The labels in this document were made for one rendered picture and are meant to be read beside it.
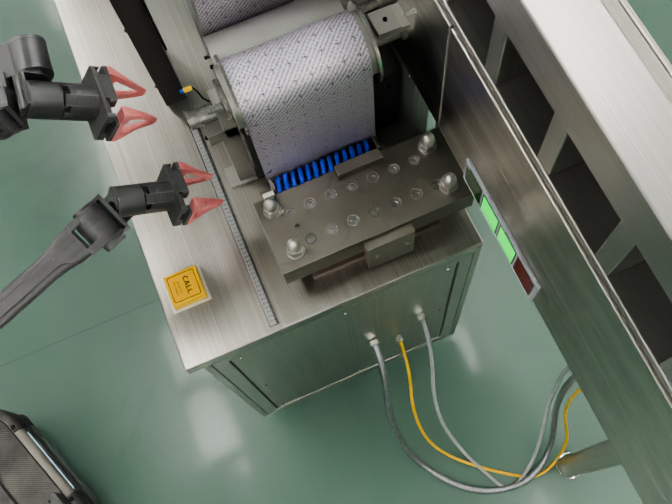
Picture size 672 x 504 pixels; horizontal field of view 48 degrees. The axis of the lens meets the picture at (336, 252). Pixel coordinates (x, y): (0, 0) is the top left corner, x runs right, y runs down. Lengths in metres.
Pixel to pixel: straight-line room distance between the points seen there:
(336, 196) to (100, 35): 0.77
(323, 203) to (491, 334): 1.12
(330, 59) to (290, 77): 0.07
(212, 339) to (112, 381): 1.05
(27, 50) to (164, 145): 0.57
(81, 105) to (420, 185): 0.64
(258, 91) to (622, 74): 0.62
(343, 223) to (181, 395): 1.19
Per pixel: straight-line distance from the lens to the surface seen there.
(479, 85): 1.12
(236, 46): 1.42
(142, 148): 1.75
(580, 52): 0.89
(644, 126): 0.86
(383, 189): 1.47
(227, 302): 1.57
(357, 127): 1.47
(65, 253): 1.36
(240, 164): 1.59
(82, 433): 2.58
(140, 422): 2.52
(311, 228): 1.45
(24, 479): 2.37
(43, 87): 1.21
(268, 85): 1.29
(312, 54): 1.30
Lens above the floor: 2.37
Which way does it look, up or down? 70 degrees down
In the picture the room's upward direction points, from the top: 12 degrees counter-clockwise
